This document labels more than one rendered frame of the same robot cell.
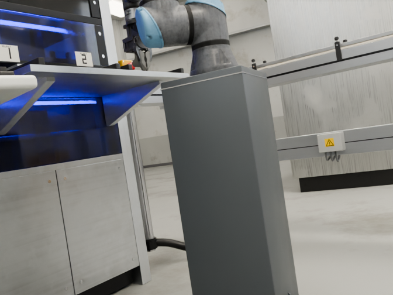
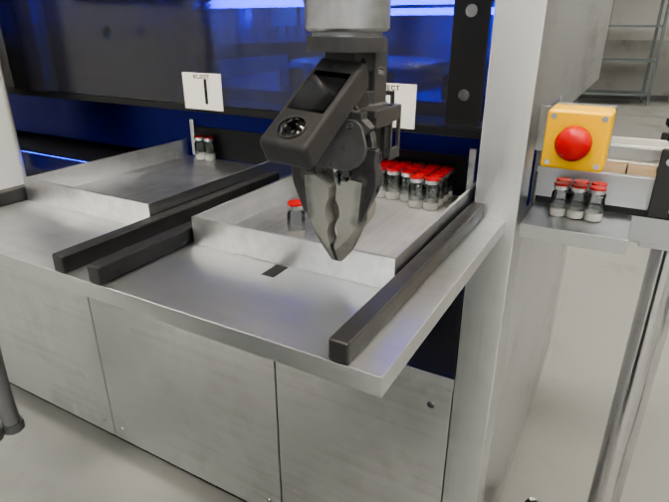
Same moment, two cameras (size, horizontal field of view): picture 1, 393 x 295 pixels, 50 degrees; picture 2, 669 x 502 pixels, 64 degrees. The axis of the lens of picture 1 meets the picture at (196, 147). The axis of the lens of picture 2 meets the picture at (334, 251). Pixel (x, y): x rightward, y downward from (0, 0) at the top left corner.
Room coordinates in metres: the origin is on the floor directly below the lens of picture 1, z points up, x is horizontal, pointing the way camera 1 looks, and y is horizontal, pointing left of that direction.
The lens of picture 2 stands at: (1.61, -0.34, 1.12)
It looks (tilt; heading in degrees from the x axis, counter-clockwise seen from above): 23 degrees down; 82
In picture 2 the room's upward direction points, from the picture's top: straight up
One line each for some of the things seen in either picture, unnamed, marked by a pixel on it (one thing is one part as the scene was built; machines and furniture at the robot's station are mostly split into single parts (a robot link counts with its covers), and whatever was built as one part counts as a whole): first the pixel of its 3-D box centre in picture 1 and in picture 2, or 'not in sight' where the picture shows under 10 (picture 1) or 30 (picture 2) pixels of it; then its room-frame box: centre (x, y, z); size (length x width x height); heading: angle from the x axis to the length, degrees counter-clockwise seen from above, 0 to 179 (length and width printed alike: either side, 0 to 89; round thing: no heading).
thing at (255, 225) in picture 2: not in sight; (353, 207); (1.73, 0.34, 0.90); 0.34 x 0.26 x 0.04; 54
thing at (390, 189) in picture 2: not in sight; (386, 182); (1.80, 0.43, 0.90); 0.18 x 0.02 x 0.05; 144
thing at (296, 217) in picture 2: not in sight; (296, 221); (1.65, 0.28, 0.90); 0.02 x 0.02 x 0.04
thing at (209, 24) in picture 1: (204, 22); not in sight; (1.27, -0.08, 0.96); 0.13 x 0.12 x 0.14; 106
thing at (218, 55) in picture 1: (213, 61); not in sight; (1.28, -0.09, 0.84); 0.15 x 0.15 x 0.10
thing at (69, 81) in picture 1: (80, 86); (226, 219); (1.56, 0.39, 0.87); 0.70 x 0.48 x 0.02; 143
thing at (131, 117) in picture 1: (140, 178); (619, 439); (2.21, 0.32, 0.46); 0.09 x 0.09 x 0.77; 53
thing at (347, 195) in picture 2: (143, 63); (359, 214); (1.71, 0.16, 0.95); 0.06 x 0.03 x 0.09; 53
